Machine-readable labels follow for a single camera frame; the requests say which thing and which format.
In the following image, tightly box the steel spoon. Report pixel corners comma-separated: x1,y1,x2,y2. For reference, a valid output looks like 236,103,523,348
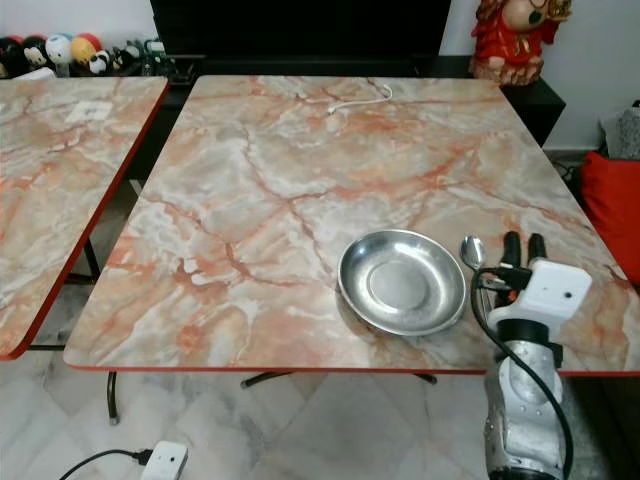
460,235,498,323

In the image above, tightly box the red cushion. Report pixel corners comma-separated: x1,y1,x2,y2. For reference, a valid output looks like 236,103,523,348
581,151,640,287

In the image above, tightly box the round steel plate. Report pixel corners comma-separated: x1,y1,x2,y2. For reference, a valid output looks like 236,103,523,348
337,229,468,337

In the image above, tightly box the marble top folding table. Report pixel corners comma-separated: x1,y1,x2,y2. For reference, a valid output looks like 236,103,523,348
0,77,169,361
63,74,640,425

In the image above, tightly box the grey bag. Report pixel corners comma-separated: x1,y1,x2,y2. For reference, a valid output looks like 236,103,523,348
599,99,640,161

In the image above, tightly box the white paper label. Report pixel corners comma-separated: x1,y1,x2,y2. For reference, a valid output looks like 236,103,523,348
65,100,114,123

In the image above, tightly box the red figurine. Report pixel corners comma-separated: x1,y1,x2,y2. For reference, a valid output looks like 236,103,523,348
469,0,574,87

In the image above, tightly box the white and teal plush ball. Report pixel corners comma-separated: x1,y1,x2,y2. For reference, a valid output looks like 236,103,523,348
45,34,74,67

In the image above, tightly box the black and white panda plush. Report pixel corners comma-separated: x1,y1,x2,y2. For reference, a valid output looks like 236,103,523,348
88,50,113,76

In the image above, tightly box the orange and red plush ball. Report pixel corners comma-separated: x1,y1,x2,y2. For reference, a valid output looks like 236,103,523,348
71,32,104,65

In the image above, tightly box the white power adapter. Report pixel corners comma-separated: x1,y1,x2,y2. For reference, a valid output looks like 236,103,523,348
140,441,190,480

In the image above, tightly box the black television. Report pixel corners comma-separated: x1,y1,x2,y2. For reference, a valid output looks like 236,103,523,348
149,0,452,59

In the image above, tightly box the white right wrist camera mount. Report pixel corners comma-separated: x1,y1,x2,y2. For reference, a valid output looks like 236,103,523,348
493,257,594,328

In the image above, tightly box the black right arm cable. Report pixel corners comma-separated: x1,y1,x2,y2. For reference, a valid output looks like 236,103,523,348
470,266,575,480

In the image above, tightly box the thin white cable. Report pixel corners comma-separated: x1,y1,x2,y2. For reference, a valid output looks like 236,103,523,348
327,81,394,114

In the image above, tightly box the black power cable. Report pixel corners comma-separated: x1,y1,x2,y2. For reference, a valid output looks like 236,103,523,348
57,448,152,480

